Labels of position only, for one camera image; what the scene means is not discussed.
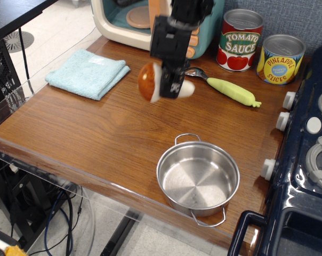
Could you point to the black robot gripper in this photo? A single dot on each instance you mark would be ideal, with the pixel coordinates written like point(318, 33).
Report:
point(170, 44)

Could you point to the plush mushroom toy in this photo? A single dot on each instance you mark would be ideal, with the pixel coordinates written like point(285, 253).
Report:
point(149, 80)

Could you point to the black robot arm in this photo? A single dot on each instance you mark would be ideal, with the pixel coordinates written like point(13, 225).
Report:
point(189, 15)

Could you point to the light blue folded cloth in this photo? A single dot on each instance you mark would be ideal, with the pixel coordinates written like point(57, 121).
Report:
point(88, 75)

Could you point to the toy microwave oven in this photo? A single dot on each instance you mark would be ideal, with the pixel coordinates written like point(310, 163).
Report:
point(131, 23)

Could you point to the tomato sauce can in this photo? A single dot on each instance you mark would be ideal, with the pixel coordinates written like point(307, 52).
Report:
point(240, 35)

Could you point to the stainless steel pot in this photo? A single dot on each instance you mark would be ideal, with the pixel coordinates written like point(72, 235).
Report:
point(198, 179)

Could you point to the pineapple slices can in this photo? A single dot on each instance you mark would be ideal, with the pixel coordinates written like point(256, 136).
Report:
point(280, 58)

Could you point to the dark blue toy stove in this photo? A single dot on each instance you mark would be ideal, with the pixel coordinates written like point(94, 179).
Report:
point(292, 223)

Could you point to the black computer tower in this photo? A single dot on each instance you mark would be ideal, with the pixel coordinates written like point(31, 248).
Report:
point(9, 80)

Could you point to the black desk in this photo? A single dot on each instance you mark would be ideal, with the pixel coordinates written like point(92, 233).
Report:
point(15, 14)

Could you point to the clear acrylic guard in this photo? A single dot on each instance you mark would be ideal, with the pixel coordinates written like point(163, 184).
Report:
point(112, 146)

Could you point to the spoon with green handle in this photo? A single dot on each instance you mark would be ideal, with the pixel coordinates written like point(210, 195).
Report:
point(229, 89)

